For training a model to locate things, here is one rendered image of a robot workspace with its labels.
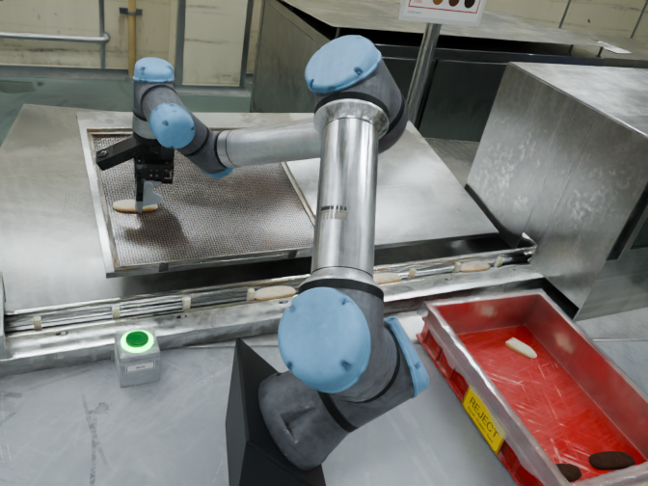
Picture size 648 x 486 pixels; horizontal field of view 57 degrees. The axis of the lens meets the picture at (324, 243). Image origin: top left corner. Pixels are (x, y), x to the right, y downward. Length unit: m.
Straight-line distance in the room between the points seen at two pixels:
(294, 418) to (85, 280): 0.68
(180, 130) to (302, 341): 0.55
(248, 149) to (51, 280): 0.53
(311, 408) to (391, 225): 0.81
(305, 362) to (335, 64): 0.44
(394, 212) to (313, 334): 0.94
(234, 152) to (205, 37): 3.52
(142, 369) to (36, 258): 0.45
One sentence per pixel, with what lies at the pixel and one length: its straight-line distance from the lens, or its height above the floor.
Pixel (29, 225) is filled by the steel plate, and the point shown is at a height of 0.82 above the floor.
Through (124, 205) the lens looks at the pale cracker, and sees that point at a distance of 1.44.
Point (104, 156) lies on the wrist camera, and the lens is 1.34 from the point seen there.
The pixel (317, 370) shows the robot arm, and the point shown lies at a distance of 0.71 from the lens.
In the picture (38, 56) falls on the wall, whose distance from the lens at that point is 4.89.
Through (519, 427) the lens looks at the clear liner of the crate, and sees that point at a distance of 1.12.
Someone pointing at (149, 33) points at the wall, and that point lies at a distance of 4.90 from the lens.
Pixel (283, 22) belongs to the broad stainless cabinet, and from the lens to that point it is 3.56.
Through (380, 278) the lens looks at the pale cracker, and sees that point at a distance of 1.43.
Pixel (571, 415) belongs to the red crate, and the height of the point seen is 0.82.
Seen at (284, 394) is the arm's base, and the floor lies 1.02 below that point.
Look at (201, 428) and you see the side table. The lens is 1.09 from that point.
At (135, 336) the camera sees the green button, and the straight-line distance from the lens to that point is 1.12.
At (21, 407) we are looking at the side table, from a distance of 1.15.
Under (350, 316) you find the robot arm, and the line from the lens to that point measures 0.71.
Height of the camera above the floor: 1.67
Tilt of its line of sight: 33 degrees down
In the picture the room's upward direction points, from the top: 12 degrees clockwise
